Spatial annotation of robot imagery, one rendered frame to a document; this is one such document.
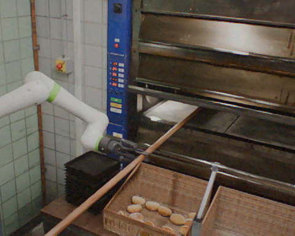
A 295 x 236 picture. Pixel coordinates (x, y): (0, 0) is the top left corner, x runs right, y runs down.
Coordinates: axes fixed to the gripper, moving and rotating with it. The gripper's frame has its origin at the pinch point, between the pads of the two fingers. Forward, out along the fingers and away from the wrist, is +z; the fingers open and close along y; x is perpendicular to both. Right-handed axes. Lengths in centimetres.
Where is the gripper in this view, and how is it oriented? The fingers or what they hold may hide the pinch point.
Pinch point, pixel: (142, 155)
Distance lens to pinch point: 209.9
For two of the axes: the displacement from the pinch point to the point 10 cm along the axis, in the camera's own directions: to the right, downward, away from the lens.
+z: 8.9, 2.1, -4.1
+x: -4.6, 3.0, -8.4
